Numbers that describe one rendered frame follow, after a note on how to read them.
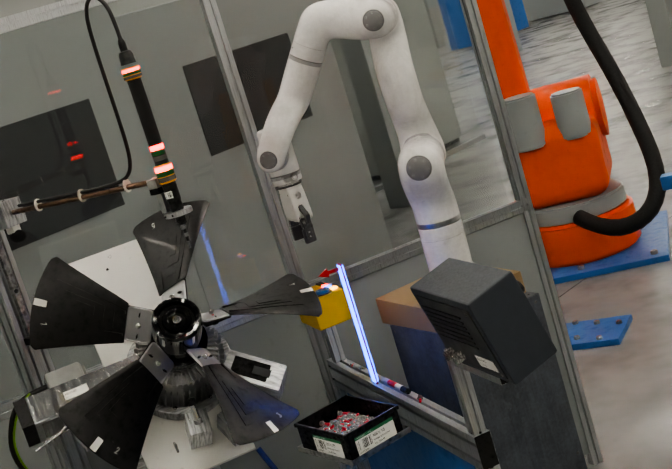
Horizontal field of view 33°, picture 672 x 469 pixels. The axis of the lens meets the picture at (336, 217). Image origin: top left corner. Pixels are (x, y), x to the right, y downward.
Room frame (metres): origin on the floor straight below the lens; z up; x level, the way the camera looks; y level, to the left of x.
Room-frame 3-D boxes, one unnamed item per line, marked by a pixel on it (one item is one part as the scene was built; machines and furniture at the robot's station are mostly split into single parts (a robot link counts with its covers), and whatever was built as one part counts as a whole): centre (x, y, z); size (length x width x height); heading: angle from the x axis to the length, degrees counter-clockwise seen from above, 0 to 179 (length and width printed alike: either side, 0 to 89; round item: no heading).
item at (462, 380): (2.29, -0.15, 0.96); 0.03 x 0.03 x 0.20; 19
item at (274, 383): (2.72, 0.32, 0.98); 0.20 x 0.16 x 0.20; 19
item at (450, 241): (2.96, -0.26, 1.09); 0.19 x 0.19 x 0.18
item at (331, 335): (3.07, 0.11, 0.92); 0.03 x 0.03 x 0.12; 19
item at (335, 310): (3.07, 0.11, 1.02); 0.16 x 0.10 x 0.11; 19
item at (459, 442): (2.70, -0.02, 0.82); 0.90 x 0.04 x 0.08; 19
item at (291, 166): (3.03, 0.10, 1.49); 0.09 x 0.08 x 0.13; 166
